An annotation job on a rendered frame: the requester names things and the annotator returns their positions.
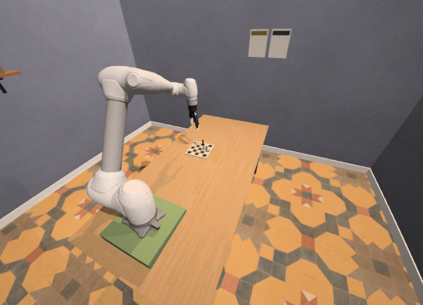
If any black and white chessboard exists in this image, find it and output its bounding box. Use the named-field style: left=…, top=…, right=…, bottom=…
left=185, top=141, right=215, bottom=159

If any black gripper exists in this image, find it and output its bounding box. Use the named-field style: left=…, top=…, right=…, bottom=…
left=188, top=105, right=199, bottom=131

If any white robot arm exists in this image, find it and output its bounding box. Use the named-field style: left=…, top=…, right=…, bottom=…
left=86, top=66, right=198, bottom=238

